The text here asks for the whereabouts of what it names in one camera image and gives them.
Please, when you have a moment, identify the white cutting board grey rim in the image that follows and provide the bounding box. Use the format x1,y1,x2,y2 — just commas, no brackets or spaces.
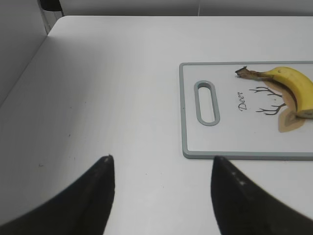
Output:
179,61,313,161

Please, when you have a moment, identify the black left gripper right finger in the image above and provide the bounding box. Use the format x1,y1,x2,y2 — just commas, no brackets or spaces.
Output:
211,156,313,235

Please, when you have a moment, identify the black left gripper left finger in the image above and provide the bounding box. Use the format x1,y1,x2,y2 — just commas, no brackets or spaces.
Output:
0,155,115,235

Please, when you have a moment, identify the yellow banana with stem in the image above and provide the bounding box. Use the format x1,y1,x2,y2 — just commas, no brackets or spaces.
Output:
235,67,313,118

